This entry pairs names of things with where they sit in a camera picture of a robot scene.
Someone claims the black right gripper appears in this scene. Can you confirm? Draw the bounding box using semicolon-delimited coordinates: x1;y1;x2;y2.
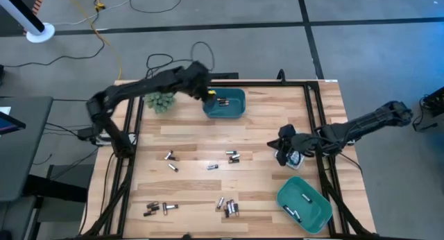
266;132;316;166

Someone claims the white grey desk calculator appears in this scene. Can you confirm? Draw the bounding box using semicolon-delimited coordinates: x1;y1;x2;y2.
275;148;306;171

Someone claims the dark blue-teal plastic bin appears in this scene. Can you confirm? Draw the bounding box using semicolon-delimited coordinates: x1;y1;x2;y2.
202;87;247;119

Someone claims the green potted plant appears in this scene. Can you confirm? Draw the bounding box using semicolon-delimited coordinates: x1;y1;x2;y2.
144;90;177;114

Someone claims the light green-teal plastic bin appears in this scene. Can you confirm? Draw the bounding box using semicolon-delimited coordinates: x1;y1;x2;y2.
275;175;333;235

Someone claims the black power supply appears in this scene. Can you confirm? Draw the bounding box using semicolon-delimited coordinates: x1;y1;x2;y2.
76;127;105;146

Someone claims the black equipment box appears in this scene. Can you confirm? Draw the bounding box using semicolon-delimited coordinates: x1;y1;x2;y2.
411;86;444;132

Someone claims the black white pole round base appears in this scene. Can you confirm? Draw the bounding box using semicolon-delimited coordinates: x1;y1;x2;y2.
0;0;56;44

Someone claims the black desk base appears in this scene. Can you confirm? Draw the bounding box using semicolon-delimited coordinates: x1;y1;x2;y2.
24;163;88;240

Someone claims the grey desk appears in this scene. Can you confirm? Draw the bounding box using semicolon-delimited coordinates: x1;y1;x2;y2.
0;96;55;203

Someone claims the dark tablet screen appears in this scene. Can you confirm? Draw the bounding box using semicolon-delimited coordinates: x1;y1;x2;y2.
0;107;27;136

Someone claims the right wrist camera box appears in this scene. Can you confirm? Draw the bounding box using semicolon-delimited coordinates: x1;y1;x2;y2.
278;123;296;139

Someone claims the black cable loop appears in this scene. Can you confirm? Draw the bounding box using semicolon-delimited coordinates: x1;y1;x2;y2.
145;53;174;80

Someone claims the black aluminium table frame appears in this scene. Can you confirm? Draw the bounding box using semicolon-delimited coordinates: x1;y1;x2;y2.
80;69;377;240

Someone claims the yellow cable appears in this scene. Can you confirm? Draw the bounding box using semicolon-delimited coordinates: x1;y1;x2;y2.
64;0;123;80

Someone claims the black floor cable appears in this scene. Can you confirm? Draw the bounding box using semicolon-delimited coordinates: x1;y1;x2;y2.
0;42;105;68
129;0;184;15

